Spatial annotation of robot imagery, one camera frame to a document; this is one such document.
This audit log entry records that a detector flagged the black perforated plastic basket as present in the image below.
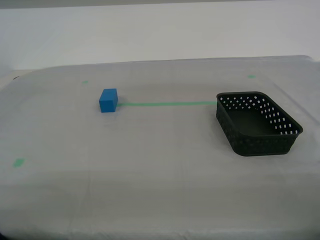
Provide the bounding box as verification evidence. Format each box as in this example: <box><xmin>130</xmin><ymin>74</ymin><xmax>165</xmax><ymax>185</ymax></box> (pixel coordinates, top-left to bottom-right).
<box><xmin>215</xmin><ymin>91</ymin><xmax>304</xmax><ymax>157</ymax></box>

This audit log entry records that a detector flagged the blue rectangular block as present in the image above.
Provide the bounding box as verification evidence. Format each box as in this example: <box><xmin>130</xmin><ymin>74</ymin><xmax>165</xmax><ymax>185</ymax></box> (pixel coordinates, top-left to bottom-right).
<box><xmin>98</xmin><ymin>88</ymin><xmax>119</xmax><ymax>114</ymax></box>

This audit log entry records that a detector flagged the long green tape strip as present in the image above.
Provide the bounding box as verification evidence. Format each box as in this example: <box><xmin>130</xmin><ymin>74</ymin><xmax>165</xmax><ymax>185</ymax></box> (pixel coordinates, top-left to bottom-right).
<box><xmin>116</xmin><ymin>100</ymin><xmax>218</xmax><ymax>108</ymax></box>

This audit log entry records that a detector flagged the white woven table cover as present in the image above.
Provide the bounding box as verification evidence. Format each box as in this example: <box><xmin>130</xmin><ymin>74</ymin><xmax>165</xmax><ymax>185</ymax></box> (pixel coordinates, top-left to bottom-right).
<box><xmin>0</xmin><ymin>54</ymin><xmax>320</xmax><ymax>240</ymax></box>

